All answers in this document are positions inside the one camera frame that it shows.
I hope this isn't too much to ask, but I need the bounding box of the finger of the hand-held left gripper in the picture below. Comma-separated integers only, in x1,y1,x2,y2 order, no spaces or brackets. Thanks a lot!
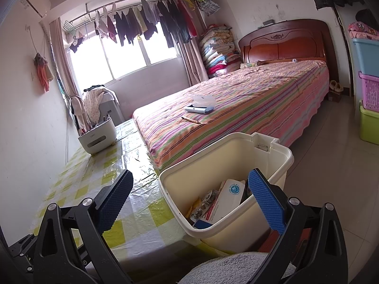
8,233,40,273

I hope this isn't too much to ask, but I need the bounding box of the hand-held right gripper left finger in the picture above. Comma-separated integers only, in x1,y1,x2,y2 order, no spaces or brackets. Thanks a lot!
33,169,134,284

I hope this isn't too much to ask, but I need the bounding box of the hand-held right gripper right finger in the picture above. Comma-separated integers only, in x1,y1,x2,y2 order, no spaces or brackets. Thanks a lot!
248,168,348,284

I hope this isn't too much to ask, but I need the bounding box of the white red medicine box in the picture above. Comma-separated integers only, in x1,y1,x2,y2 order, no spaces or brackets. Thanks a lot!
204,179,246,225

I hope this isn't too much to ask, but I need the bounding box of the cream plastic bin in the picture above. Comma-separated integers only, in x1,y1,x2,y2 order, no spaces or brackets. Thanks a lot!
158,133,294,253

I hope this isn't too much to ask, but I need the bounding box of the small blue box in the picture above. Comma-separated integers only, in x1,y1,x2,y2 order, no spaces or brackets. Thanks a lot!
193,218,214,229

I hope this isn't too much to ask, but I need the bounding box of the yellow snack bag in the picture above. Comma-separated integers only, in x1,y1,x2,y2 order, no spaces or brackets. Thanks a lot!
186,189,221,221

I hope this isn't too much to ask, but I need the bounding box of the yellow checked tablecloth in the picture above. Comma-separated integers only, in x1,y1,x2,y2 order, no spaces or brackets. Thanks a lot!
28,120,234,258

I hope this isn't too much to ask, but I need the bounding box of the red stool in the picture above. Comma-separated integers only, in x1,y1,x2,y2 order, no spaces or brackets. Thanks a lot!
259,229,311,258

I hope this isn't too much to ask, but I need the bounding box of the white desk organizer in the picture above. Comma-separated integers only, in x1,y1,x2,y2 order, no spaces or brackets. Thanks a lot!
78,117,117,154

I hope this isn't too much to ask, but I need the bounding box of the grey fuzzy cushion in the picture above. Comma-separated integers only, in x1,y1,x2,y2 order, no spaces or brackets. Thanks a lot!
178,251,297,284

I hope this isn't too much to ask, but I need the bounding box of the bunch of pens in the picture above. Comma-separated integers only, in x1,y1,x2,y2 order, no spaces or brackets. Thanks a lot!
78,113,111,133

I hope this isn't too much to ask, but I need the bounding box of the white hanging garment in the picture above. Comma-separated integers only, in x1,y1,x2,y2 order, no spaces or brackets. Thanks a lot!
70,95,89,133

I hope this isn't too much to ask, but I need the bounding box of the dotted white cloth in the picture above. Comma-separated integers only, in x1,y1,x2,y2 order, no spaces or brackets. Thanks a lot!
82,87,120,125

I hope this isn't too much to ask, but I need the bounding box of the striped bedsheet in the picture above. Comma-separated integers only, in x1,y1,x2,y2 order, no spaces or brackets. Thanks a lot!
132,60,330,172

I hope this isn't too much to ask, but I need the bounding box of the green storage box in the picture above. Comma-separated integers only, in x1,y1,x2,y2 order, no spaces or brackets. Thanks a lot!
359,101,379,145

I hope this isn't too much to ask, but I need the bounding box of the window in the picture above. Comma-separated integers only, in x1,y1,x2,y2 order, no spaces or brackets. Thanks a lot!
68,21,181,88

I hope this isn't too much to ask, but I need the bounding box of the beige curtain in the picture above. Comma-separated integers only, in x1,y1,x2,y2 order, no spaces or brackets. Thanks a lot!
178,37,209,86
49,18,79,101

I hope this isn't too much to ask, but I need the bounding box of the orange hanging cloth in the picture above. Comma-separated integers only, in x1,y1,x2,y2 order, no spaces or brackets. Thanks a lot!
33,53,54,93

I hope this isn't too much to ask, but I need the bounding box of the purple plastic basket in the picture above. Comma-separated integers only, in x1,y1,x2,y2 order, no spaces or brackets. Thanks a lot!
358,71,379,111

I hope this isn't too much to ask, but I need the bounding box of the wooden headboard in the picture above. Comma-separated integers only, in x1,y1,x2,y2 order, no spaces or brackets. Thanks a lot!
238,18,339,79

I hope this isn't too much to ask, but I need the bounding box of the stack of folded quilts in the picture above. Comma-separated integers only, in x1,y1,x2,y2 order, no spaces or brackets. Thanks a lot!
199,24,241,79

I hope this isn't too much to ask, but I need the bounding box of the blue storage box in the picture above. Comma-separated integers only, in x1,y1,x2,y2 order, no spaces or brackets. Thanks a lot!
352,38,379,76

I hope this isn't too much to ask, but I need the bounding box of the row of hanging clothes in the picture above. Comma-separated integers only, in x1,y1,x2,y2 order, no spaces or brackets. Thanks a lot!
69,0,208,54

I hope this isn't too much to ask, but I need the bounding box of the pink blanket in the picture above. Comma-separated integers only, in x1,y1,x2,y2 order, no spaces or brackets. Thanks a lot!
348,21,379,40

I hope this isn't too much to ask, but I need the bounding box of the floral hanging bag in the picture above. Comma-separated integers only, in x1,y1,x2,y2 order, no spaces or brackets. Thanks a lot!
198,0,221,17

